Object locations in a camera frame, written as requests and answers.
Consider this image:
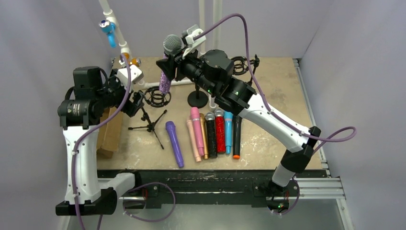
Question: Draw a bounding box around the orange toy microphone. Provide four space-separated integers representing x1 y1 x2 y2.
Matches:
119 52 141 68

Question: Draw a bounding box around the black tripod mic stand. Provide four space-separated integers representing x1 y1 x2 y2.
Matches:
231 54 260 76
127 86 172 150

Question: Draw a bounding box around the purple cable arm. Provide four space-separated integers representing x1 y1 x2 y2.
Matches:
70 54 176 230
193 13 358 217

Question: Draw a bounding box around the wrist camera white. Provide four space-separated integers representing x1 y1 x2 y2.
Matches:
116 65 144 86
182 24 206 59

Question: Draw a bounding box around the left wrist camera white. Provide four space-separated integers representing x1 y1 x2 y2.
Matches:
116 65 144 86

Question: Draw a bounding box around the black glitter microphone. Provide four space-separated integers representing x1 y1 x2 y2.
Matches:
205 112 218 159

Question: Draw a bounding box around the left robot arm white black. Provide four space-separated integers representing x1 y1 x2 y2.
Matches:
56 65 144 216

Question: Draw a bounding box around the gold microphone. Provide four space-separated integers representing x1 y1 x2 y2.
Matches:
199 113 209 160

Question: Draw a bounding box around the red glitter microphone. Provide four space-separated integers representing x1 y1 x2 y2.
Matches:
214 108 226 154

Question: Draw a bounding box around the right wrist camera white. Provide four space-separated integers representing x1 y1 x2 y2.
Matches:
182 24 206 59

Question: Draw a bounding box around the hot pink microphone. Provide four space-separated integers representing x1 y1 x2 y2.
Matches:
190 107 204 156

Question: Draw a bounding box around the glitter purple microphone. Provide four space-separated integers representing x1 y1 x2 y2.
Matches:
156 34 182 94

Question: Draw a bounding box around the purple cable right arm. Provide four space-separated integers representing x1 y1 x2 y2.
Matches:
193 13 358 217

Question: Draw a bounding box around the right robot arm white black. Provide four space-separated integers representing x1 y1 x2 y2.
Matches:
156 49 321 187

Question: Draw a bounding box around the brown cardboard box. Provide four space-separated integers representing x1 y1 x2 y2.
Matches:
96 112 124 159

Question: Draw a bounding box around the black table edge rail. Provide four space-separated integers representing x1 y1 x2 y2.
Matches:
96 169 327 209

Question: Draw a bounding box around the white PVC pipe frame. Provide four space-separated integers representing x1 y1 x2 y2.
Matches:
98 0 223 110

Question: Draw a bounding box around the black round-base mic stand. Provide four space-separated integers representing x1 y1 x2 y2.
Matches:
187 84 208 108

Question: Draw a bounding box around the aluminium frame rail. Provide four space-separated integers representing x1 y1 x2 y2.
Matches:
57 176 354 230

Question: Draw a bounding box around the blue toy microphone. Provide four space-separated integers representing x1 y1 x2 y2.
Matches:
99 19 116 48

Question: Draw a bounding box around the light blue microphone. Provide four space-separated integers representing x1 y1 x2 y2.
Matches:
224 111 233 155

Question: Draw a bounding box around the black microphone orange end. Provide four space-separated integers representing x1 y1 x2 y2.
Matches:
233 115 242 160

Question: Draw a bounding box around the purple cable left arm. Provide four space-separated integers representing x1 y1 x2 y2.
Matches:
70 54 176 230

